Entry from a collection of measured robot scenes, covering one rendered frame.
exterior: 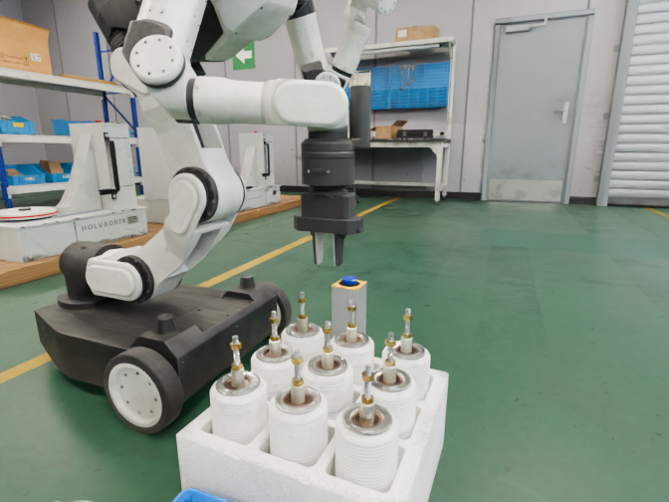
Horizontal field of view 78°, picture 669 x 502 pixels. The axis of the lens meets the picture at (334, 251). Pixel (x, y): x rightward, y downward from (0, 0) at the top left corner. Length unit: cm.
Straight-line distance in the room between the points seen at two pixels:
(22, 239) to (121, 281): 136
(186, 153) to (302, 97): 53
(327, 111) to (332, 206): 15
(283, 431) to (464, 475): 44
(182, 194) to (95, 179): 199
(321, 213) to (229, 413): 36
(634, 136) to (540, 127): 96
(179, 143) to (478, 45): 498
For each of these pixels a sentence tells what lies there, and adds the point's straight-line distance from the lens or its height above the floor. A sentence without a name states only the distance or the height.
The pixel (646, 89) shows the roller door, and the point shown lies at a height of 126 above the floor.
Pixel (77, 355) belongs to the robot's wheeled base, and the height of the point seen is 12.
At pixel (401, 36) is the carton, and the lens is 558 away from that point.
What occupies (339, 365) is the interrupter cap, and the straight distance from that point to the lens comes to 80.
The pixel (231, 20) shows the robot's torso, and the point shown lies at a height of 90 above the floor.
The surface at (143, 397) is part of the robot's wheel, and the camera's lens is 109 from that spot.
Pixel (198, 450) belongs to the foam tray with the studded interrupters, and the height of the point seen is 16.
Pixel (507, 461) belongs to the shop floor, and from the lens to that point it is 105.
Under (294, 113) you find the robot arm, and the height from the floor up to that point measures 70.
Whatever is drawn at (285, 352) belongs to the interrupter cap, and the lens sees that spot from 85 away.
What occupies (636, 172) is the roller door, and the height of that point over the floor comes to 38.
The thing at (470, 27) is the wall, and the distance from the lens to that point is 585.
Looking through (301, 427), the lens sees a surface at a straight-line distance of 68.
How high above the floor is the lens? 65
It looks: 14 degrees down
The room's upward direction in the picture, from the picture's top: straight up
